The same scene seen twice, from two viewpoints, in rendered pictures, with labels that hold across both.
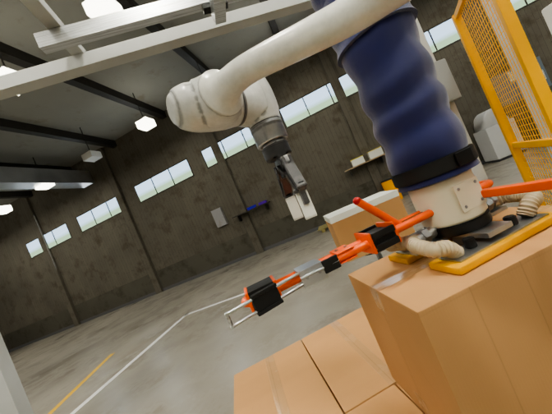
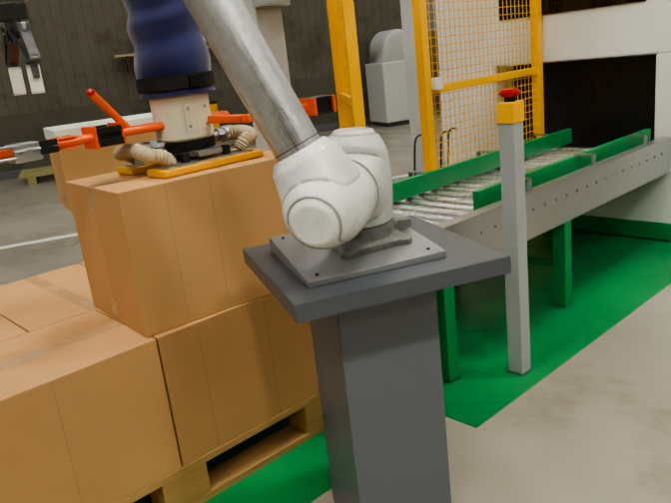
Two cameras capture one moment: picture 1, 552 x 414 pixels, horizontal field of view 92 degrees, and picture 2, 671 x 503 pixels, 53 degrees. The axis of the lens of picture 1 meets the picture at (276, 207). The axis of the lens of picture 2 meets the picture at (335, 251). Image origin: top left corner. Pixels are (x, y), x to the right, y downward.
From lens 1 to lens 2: 1.17 m
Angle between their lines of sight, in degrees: 35
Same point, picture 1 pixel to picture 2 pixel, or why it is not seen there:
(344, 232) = (77, 161)
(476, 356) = (157, 238)
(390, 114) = (143, 16)
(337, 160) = (101, 24)
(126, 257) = not seen: outside the picture
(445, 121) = (189, 42)
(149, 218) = not seen: outside the picture
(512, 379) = (180, 259)
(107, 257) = not seen: outside the picture
